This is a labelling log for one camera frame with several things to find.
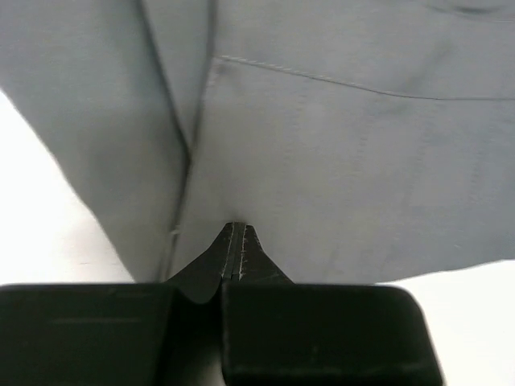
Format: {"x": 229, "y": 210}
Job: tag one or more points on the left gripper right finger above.
{"x": 277, "y": 332}

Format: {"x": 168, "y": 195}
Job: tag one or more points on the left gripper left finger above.
{"x": 114, "y": 333}

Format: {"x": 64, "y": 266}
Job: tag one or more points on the grey pleated skirt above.
{"x": 366, "y": 141}

